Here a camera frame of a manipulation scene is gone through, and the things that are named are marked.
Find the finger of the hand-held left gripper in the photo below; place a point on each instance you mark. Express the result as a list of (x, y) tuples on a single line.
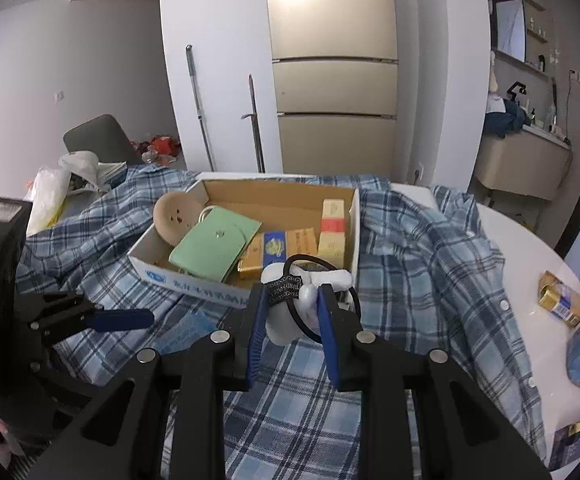
[(120, 319)]

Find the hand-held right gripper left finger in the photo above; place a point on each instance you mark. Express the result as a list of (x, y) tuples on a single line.
[(257, 332)]

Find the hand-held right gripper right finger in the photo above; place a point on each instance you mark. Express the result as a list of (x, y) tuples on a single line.
[(329, 335)]

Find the green pouch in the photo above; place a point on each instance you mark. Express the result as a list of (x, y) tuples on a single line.
[(210, 247)]

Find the red yellow carton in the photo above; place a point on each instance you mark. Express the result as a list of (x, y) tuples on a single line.
[(332, 232)]

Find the white cardboard box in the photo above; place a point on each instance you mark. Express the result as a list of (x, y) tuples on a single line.
[(270, 195)]

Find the blue plastic packet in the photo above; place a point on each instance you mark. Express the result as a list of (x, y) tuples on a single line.
[(190, 332)]

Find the gold blue cigarette pack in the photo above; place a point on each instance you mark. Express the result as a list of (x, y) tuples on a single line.
[(275, 250)]

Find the yellowish plastic bag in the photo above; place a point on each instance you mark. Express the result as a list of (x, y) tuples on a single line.
[(45, 195)]

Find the blue plaid shirt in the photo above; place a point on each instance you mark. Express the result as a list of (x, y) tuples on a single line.
[(420, 280)]

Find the beige oval hand warmer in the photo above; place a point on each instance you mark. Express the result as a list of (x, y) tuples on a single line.
[(172, 217)]

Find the white plastic bag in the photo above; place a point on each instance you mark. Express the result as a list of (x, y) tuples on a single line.
[(82, 165)]

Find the stack of booklets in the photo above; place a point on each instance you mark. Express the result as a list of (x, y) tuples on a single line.
[(115, 172)]

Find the grey chair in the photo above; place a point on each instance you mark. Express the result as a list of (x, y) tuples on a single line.
[(97, 135)]

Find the red clutter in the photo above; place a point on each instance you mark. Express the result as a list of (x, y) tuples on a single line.
[(162, 147)]

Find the beige refrigerator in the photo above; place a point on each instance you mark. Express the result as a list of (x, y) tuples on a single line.
[(335, 85)]

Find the beige vanity cabinet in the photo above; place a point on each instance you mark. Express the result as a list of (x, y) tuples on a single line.
[(520, 165)]

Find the dark blue printed packet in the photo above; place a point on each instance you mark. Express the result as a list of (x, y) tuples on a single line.
[(575, 440)]

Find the dark blue cloth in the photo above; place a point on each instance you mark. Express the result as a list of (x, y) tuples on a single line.
[(505, 120)]

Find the black faucet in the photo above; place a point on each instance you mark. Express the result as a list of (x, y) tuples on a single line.
[(515, 91)]

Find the wall mirror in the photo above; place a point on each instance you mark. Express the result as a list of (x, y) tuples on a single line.
[(510, 27)]

